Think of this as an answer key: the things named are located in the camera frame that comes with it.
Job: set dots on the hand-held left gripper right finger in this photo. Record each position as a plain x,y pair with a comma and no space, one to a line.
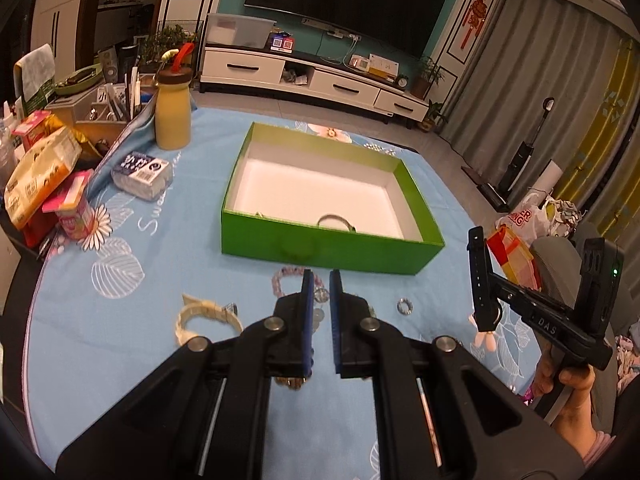
336,310

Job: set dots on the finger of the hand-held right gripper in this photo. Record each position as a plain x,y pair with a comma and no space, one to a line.
480,280

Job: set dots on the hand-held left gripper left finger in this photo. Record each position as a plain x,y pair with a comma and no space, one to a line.
307,310

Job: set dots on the green cardboard box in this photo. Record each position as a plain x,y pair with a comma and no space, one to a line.
320,255

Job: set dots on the cream wristwatch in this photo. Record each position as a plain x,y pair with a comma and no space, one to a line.
200,310

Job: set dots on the person's right forearm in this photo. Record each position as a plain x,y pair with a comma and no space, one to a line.
595,447

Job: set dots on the person's right hand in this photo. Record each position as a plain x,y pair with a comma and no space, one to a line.
577,395

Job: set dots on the red paper bag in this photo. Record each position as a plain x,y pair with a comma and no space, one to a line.
515,260

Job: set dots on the grey chair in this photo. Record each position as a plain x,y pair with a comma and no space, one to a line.
555,255

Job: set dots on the white printed plastic bag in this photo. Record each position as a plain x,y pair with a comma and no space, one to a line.
522,220

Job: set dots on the crumpled patterned cloth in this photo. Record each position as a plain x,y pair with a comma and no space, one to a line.
565,212

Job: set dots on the white paper roll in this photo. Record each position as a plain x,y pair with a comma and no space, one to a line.
547,180

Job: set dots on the black upright vacuum cleaner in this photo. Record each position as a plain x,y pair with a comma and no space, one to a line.
520,160

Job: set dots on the blue floral tablecloth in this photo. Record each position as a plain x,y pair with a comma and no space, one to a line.
150,280

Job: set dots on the small potted plant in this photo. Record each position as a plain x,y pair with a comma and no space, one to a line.
432,115

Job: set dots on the yellow curtain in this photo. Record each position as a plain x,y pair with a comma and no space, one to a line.
610,125

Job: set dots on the tall potted plant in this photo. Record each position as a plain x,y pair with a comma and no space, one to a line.
425,77

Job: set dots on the clear floss pick box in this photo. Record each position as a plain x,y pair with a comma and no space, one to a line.
142,175

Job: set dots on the small black clock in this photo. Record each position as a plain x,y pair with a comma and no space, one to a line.
402,81

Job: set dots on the grey curtain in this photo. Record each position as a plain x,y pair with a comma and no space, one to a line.
525,60

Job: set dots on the yellow bottle with brown lid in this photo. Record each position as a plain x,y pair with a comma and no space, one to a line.
172,120

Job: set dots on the yellow and white box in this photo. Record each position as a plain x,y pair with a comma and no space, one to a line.
385,65

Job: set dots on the white television cabinet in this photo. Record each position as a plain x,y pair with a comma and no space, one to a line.
250,67

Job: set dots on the pink snack packet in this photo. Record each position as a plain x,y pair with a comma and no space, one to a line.
75,220

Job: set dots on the white electronic device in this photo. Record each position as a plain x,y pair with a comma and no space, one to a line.
359,61

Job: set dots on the blue and red sign stands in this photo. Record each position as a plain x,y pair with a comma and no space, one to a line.
281,43

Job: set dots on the gold snack wrapper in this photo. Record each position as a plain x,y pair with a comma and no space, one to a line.
82,137

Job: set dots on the clear storage bin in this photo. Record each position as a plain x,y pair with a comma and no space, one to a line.
240,30

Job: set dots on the desk organizer with pens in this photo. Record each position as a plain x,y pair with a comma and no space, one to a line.
100,110

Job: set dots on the leafy plant in black planter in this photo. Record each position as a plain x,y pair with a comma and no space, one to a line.
167,42

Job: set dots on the cream tissue packet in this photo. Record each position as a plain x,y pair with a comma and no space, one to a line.
40,170

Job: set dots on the black television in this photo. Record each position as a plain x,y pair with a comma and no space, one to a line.
350,5

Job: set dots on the green bowl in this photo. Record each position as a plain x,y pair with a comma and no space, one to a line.
77,80

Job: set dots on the pink carton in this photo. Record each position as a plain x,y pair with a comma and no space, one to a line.
32,130

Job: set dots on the white tall cabinet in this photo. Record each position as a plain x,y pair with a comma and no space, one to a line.
60,10

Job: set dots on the red knot wall ornament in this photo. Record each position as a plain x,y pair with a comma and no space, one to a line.
475,10

